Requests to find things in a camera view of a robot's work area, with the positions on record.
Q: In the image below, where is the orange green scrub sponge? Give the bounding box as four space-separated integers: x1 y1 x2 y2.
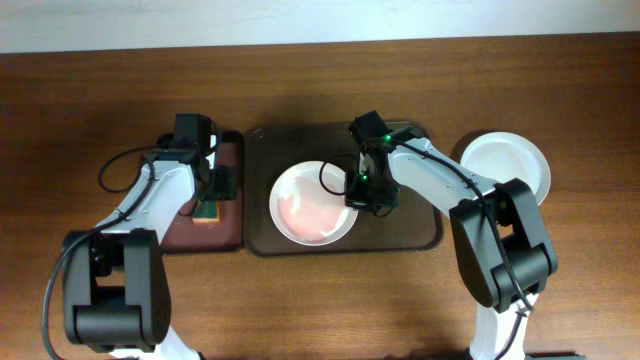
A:
191 200 220 224

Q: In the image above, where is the white plate small red stain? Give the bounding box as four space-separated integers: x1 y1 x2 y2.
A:
268 161 358 246

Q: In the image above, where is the grey-white plate with sauce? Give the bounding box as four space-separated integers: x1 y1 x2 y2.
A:
460 132 551 205

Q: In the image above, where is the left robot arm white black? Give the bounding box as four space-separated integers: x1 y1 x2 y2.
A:
46 113 237 359

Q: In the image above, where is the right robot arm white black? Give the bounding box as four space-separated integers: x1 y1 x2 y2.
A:
343 111 558 359

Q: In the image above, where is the large dark brown tray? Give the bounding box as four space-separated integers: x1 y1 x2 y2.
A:
243 123 443 257

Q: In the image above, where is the small reddish brown tray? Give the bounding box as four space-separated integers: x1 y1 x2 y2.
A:
161 130 244 254

